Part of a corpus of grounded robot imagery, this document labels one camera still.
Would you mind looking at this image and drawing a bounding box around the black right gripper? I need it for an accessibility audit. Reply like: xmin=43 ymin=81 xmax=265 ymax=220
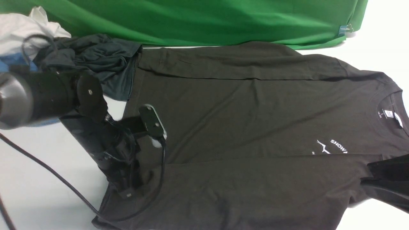
xmin=360 ymin=154 xmax=409 ymax=214

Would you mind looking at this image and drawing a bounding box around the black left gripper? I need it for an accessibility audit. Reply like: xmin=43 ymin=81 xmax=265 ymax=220
xmin=60 ymin=115 xmax=147 ymax=199

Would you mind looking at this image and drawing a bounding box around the dark gray long-sleeve top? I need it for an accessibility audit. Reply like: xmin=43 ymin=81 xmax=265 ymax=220
xmin=92 ymin=42 xmax=408 ymax=230

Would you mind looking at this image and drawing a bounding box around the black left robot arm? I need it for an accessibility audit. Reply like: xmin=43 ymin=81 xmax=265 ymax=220
xmin=1 ymin=66 xmax=147 ymax=199

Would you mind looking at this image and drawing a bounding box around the dark teal crumpled garment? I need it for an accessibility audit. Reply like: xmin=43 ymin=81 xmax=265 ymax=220
xmin=34 ymin=34 xmax=142 ymax=101

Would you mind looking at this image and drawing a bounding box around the blue crumpled garment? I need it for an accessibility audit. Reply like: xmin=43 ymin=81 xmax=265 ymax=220
xmin=0 ymin=53 xmax=60 ymax=127

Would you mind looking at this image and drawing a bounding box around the white crumpled garment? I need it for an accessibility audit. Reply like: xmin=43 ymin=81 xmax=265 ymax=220
xmin=0 ymin=6 xmax=71 ymax=56

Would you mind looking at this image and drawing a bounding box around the blue binder clip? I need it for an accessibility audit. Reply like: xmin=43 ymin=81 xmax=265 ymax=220
xmin=338 ymin=24 xmax=354 ymax=37

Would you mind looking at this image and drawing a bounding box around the green backdrop cloth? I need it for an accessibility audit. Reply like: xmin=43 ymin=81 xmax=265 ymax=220
xmin=1 ymin=0 xmax=368 ymax=50

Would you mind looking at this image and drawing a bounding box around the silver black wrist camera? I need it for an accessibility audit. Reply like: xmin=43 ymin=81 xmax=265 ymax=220
xmin=138 ymin=104 xmax=167 ymax=148

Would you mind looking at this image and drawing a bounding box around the black camera cable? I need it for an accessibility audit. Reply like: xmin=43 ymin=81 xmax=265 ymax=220
xmin=0 ymin=133 xmax=168 ymax=230

